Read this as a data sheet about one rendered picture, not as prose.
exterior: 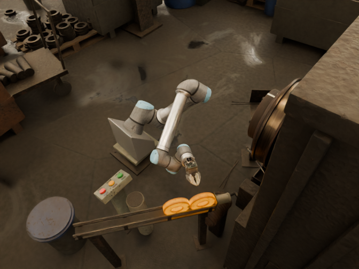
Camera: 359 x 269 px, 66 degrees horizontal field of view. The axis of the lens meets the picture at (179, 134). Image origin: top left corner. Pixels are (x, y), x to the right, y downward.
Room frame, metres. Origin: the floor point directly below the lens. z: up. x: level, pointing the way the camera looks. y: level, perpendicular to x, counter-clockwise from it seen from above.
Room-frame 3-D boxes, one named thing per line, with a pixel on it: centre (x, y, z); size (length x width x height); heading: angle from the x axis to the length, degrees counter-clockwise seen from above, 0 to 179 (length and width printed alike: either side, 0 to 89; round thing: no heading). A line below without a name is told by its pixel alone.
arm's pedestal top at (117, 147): (1.62, 0.42, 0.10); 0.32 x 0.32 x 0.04; 45
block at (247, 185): (0.72, -0.37, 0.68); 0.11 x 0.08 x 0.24; 45
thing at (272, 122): (0.89, -0.53, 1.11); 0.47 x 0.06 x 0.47; 135
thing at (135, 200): (0.85, 0.33, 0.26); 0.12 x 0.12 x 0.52
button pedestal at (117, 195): (0.93, 0.47, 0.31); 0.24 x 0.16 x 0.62; 135
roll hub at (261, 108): (0.96, -0.46, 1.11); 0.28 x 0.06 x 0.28; 135
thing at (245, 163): (1.45, -0.67, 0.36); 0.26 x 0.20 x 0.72; 170
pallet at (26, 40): (3.78, 1.59, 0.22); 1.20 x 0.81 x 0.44; 130
